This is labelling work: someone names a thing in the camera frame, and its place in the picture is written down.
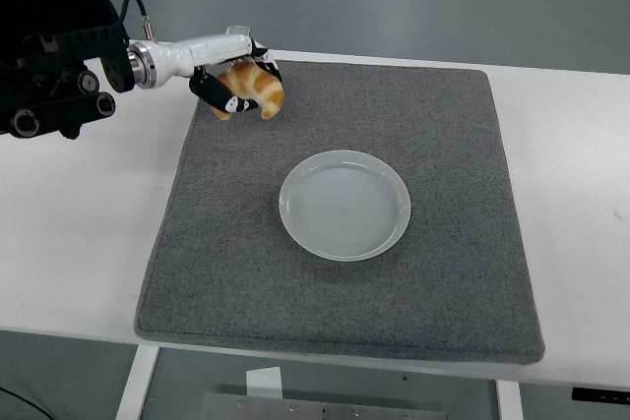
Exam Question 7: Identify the white table leg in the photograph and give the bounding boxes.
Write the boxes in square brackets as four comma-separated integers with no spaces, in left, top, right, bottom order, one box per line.
[114,344,161,420]
[495,379,525,420]

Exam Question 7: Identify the black table control panel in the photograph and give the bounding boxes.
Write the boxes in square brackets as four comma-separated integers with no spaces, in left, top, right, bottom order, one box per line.
[571,386,630,403]

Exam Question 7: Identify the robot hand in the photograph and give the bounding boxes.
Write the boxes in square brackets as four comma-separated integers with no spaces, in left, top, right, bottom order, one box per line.
[146,33,285,116]

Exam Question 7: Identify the grey felt mat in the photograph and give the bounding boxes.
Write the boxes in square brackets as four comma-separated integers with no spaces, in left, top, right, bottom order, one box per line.
[133,56,546,364]

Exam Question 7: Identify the croissant bread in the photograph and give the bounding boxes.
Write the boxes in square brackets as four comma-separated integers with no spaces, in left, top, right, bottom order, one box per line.
[215,61,286,121]

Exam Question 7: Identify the thin black floor cable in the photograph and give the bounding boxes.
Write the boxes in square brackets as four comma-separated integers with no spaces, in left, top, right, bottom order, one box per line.
[0,380,50,420]

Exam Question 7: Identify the grey round plate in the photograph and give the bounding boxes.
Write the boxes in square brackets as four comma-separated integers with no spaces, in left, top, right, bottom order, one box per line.
[278,150,412,263]

